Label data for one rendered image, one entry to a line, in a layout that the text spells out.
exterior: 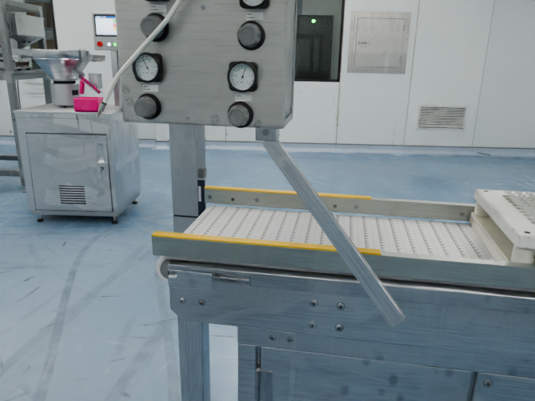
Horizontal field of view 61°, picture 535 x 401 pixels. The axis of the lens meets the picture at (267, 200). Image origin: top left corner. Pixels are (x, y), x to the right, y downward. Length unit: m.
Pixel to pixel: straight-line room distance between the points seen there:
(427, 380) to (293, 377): 0.22
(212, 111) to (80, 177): 2.69
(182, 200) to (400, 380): 0.55
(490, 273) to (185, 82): 0.48
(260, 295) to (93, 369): 1.27
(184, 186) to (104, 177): 2.23
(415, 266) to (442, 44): 5.43
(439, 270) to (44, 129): 2.89
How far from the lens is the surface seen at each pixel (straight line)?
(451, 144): 6.19
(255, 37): 0.56
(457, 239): 0.87
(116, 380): 1.84
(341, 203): 0.92
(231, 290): 0.72
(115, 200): 3.23
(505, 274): 0.71
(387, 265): 0.67
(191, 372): 1.20
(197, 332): 1.13
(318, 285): 0.69
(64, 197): 3.35
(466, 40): 6.12
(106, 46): 3.49
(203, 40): 0.60
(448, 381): 0.85
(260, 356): 0.83
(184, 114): 0.62
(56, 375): 1.93
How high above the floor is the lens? 1.11
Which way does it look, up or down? 17 degrees down
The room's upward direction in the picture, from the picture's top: 1 degrees clockwise
